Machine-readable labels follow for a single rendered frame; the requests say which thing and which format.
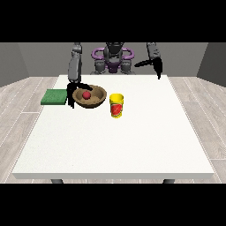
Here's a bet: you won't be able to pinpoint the green square pad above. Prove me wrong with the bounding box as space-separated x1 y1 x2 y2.
40 88 69 106

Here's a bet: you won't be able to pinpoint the yellow cup with melon print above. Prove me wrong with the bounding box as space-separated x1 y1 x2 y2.
109 93 124 119

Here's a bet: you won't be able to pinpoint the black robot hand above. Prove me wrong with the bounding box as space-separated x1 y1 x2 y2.
134 56 163 80
66 82 94 109

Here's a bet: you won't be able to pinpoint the grey robot trunk purple rings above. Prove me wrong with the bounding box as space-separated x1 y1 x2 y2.
89 42 136 76

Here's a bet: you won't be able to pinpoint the brown wooden bowl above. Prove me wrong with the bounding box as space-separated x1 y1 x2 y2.
72 85 108 109

